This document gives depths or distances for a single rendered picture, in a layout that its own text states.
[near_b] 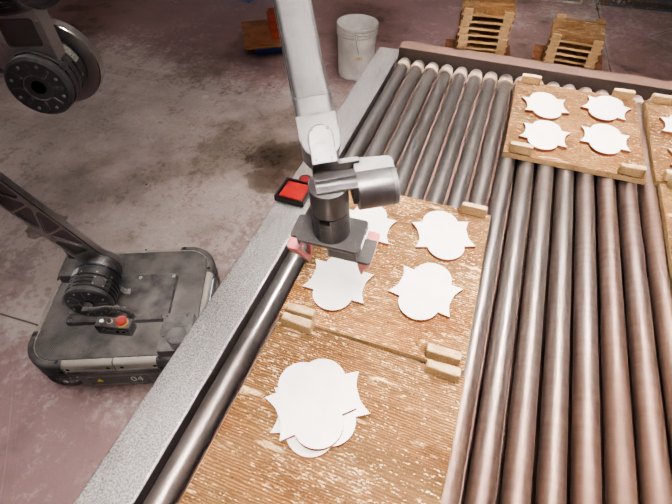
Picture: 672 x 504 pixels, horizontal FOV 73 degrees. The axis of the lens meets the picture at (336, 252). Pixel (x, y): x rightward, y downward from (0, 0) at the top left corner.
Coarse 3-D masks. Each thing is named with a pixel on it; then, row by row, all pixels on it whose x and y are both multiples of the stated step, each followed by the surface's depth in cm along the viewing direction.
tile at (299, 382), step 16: (288, 368) 75; (304, 368) 75; (288, 384) 74; (304, 384) 74; (320, 384) 74; (336, 384) 74; (272, 400) 72; (288, 400) 72; (304, 400) 72; (320, 400) 72; (336, 400) 72; (288, 416) 70; (304, 416) 70; (320, 416) 70; (336, 416) 70; (288, 432) 68; (304, 432) 68; (320, 432) 68; (336, 432) 68; (320, 448) 67
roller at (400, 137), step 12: (432, 72) 153; (420, 84) 147; (420, 96) 142; (408, 108) 138; (420, 108) 140; (408, 120) 133; (396, 132) 129; (408, 132) 130; (396, 144) 125; (396, 156) 122
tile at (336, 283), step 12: (324, 264) 93; (336, 264) 93; (348, 264) 93; (312, 276) 91; (324, 276) 91; (336, 276) 91; (348, 276) 91; (360, 276) 91; (372, 276) 91; (312, 288) 89; (324, 288) 89; (336, 288) 89; (348, 288) 89; (360, 288) 89; (324, 300) 87; (336, 300) 87; (348, 300) 87; (360, 300) 87
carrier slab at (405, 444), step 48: (288, 336) 82; (336, 336) 82; (384, 384) 76; (432, 384) 76; (240, 432) 71; (384, 432) 71; (432, 432) 71; (192, 480) 66; (240, 480) 66; (288, 480) 66; (336, 480) 66; (384, 480) 66; (432, 480) 66
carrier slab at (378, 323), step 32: (480, 224) 102; (320, 256) 95; (384, 256) 95; (416, 256) 95; (480, 256) 95; (384, 288) 90; (320, 320) 85; (352, 320) 85; (384, 320) 85; (448, 320) 85; (416, 352) 80
